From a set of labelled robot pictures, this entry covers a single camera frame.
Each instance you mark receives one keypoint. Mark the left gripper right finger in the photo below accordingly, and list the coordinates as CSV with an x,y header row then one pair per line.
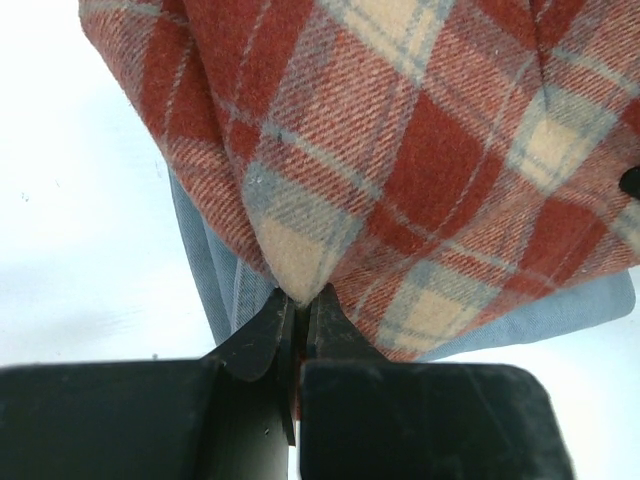
x,y
365,417

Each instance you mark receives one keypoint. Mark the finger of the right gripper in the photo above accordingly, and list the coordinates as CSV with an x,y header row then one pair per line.
x,y
630,181

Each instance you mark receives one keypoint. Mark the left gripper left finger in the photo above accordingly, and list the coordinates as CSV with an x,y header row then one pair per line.
x,y
225,415

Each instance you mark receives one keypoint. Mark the red cream plaid skirt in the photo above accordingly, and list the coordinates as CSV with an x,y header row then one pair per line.
x,y
441,163

